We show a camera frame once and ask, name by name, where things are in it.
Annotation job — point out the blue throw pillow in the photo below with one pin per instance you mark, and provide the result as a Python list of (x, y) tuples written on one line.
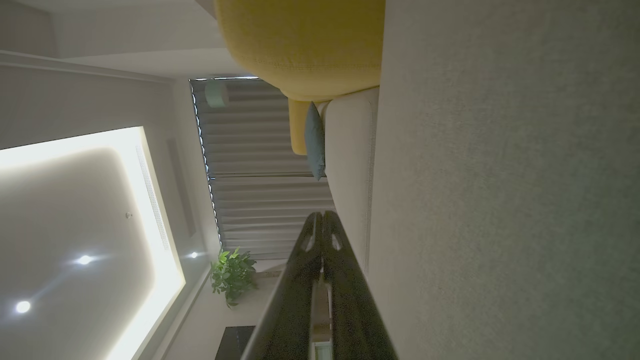
[(315, 142)]

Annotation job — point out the large yellow sofa cushion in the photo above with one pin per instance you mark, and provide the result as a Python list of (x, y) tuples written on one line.
[(305, 40)]

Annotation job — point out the grey fabric sofa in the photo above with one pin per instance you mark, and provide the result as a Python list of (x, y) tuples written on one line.
[(500, 200)]

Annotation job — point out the green potted plant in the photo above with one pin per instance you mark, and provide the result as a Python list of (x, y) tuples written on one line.
[(232, 275)]

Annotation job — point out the grey pleated curtain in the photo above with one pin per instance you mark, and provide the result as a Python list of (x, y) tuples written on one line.
[(260, 200)]

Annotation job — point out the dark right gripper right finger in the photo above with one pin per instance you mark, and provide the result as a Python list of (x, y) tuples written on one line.
[(355, 320)]

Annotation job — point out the small yellow cushion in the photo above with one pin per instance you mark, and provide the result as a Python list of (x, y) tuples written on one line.
[(297, 127)]

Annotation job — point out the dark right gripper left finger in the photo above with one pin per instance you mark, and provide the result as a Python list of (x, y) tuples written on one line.
[(290, 310)]

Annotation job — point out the round ceiling spotlight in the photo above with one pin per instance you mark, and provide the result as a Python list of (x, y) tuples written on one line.
[(22, 306), (85, 260), (193, 255)]

